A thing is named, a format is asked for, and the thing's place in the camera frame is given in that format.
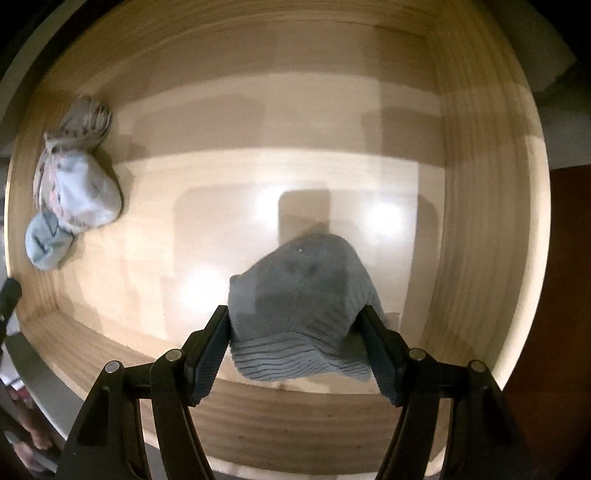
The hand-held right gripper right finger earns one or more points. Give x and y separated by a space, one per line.
383 369

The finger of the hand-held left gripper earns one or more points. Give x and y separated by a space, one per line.
10 300

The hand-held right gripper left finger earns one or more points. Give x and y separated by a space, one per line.
210 364

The grey knit socks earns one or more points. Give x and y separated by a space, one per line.
300 300

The light blue floral sock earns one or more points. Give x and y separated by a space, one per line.
83 194

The grey drawer with wooden inside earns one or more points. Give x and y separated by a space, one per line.
277 138

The person's left hand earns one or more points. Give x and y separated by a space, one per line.
37 424

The small light blue sock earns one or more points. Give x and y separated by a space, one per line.
46 244

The beige rolled sock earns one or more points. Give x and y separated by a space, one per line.
83 124

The brown wooden furniture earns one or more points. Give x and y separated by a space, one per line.
563 300

